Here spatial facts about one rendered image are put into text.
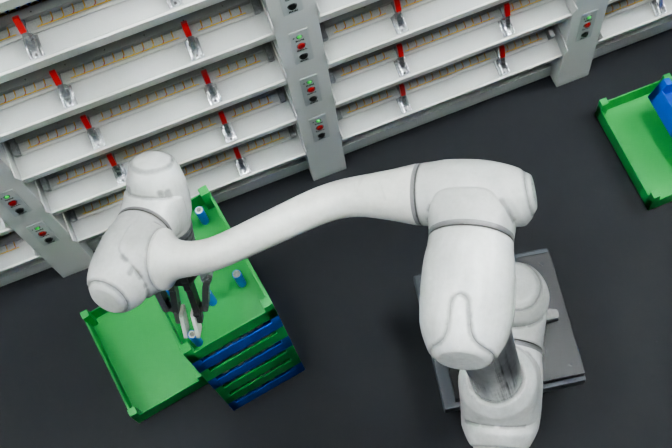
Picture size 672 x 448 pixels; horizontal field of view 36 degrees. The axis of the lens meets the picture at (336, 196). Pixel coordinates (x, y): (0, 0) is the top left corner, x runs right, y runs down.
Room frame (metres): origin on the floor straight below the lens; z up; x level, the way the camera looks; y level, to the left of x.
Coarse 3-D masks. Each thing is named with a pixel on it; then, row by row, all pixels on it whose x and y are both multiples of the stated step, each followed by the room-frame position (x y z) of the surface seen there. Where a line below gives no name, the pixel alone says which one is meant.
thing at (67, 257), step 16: (0, 144) 1.09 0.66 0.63; (0, 160) 1.04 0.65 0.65; (0, 176) 1.04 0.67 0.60; (0, 192) 1.03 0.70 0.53; (16, 192) 1.04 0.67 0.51; (32, 192) 1.04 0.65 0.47; (0, 208) 1.03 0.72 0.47; (32, 208) 1.04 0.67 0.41; (16, 224) 1.03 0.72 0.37; (32, 224) 1.03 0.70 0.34; (48, 224) 1.04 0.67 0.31; (64, 224) 1.06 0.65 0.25; (32, 240) 1.03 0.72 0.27; (64, 240) 1.04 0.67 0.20; (48, 256) 1.03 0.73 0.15; (64, 256) 1.03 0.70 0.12; (80, 256) 1.04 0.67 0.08; (64, 272) 1.03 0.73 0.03
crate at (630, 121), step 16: (624, 96) 1.16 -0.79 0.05; (640, 96) 1.17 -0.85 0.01; (608, 112) 1.14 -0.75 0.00; (624, 112) 1.13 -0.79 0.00; (640, 112) 1.12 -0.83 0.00; (656, 112) 1.11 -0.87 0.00; (608, 128) 1.08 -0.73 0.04; (624, 128) 1.09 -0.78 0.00; (640, 128) 1.08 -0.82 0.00; (656, 128) 1.07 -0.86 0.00; (624, 144) 1.04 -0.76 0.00; (640, 144) 1.03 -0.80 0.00; (656, 144) 1.02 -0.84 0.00; (624, 160) 0.99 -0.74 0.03; (640, 160) 0.99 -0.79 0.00; (656, 160) 0.98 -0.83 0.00; (640, 176) 0.95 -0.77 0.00; (656, 176) 0.94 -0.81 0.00; (640, 192) 0.90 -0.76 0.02; (656, 192) 0.87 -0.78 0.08
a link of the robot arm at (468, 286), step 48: (432, 240) 0.53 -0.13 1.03; (480, 240) 0.50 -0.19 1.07; (432, 288) 0.45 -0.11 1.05; (480, 288) 0.43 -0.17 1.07; (432, 336) 0.39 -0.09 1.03; (480, 336) 0.37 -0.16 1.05; (480, 384) 0.38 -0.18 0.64; (528, 384) 0.39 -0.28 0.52; (480, 432) 0.33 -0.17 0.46; (528, 432) 0.31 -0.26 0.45
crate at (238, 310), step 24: (192, 216) 0.90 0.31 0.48; (216, 216) 0.89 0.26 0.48; (240, 264) 0.77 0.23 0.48; (216, 288) 0.73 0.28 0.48; (240, 288) 0.72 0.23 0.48; (264, 288) 0.69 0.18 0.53; (168, 312) 0.70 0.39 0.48; (216, 312) 0.68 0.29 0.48; (240, 312) 0.67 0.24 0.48; (264, 312) 0.64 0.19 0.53; (216, 336) 0.63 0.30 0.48; (240, 336) 0.62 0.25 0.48; (192, 360) 0.59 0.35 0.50
